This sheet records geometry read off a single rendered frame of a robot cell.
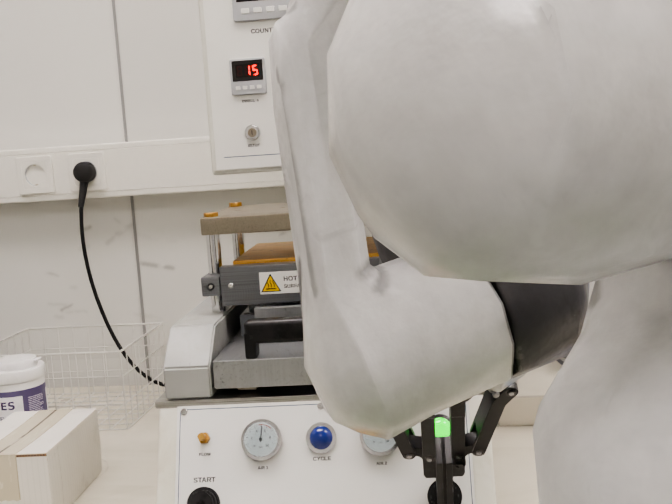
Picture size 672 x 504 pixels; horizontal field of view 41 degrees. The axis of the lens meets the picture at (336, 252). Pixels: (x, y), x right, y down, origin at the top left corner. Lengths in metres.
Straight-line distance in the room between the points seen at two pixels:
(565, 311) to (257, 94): 0.76
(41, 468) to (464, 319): 0.74
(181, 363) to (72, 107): 0.91
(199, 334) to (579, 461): 0.71
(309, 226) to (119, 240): 1.26
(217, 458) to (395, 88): 0.75
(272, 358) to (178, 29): 0.91
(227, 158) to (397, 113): 1.03
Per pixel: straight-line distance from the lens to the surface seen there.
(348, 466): 0.93
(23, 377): 1.39
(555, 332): 0.56
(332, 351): 0.52
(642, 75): 0.23
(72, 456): 1.23
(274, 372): 0.94
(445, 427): 0.92
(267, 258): 1.03
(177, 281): 1.74
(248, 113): 1.24
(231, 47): 1.25
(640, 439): 0.30
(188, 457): 0.96
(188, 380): 0.96
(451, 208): 0.22
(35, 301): 1.85
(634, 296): 0.35
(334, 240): 0.52
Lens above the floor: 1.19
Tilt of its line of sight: 7 degrees down
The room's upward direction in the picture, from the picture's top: 4 degrees counter-clockwise
